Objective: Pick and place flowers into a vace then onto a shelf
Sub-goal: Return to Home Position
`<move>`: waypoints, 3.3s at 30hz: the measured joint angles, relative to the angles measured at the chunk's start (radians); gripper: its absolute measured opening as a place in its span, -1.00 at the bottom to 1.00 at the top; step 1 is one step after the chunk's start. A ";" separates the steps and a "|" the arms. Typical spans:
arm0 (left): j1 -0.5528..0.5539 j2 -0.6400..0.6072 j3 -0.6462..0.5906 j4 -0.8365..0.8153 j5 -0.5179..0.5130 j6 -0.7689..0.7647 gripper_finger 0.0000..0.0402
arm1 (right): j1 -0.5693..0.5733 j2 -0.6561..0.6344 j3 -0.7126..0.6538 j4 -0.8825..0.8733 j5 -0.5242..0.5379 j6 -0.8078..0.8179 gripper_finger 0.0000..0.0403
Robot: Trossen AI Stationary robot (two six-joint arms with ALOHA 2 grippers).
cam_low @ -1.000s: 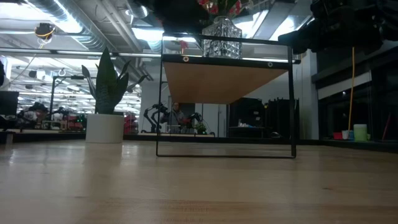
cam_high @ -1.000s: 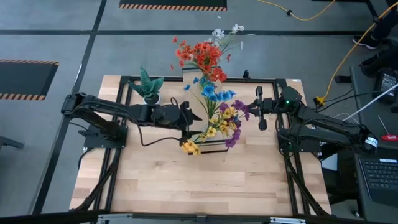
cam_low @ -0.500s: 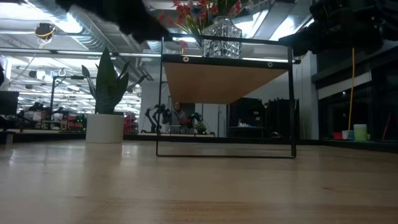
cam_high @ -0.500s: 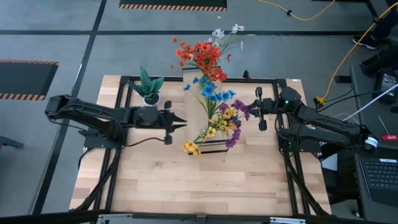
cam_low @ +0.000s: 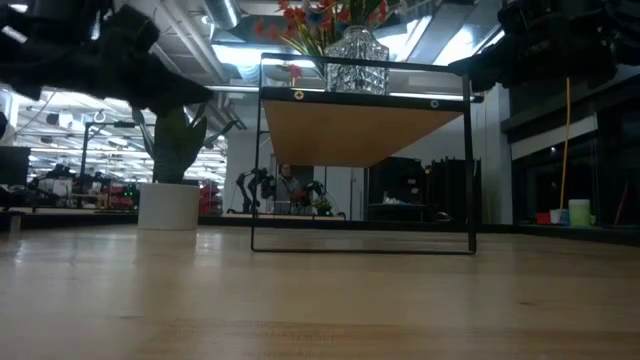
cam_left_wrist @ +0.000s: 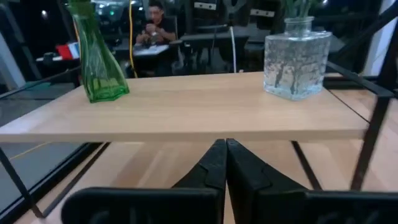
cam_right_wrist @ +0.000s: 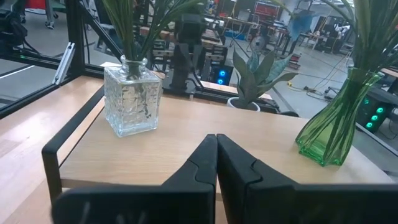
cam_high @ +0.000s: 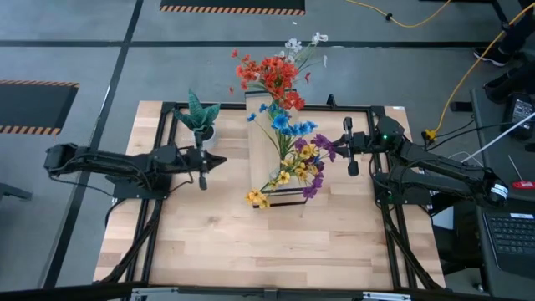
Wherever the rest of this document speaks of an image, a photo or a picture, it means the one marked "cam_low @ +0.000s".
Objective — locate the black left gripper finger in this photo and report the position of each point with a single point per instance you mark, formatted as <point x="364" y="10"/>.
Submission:
<point x="170" y="95"/>

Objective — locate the wooden shelf with black frame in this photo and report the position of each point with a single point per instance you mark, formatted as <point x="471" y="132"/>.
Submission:
<point x="345" y="130"/>

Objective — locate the red flower bunch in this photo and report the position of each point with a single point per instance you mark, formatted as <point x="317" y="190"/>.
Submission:
<point x="382" y="11"/>

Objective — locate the other station black robot arm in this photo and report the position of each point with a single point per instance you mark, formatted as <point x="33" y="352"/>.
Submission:
<point x="312" y="190"/>
<point x="255" y="182"/>

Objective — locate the black metal stand frame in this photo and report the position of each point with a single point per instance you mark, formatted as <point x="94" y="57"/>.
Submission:
<point x="83" y="150"/>

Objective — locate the small white cup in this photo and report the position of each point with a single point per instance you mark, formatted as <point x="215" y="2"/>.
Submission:
<point x="555" y="216"/>

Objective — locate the person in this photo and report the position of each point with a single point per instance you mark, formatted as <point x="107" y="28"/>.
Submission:
<point x="287" y="187"/>

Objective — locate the small red cup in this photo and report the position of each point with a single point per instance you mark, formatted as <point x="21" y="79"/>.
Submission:
<point x="543" y="218"/>

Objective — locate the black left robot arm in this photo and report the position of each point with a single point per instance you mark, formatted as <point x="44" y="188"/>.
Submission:
<point x="10" y="50"/>

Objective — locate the green plant in white pot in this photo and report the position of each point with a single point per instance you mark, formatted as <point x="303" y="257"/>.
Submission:
<point x="170" y="205"/>

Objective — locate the blue flower bunch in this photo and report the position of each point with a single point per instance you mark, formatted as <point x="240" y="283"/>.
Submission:
<point x="316" y="19"/>

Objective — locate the orange flower bunch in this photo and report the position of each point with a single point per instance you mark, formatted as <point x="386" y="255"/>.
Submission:
<point x="295" y="15"/>

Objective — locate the light green cup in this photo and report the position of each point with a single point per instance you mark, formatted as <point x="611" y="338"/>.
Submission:
<point x="580" y="212"/>

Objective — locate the small green potted plant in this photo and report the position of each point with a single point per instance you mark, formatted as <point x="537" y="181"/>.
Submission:
<point x="322" y="206"/>

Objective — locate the clear crystal glass vase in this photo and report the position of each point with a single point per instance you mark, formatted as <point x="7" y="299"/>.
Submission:
<point x="357" y="62"/>

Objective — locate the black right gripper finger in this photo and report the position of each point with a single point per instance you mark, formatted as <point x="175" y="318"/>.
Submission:
<point x="482" y="70"/>

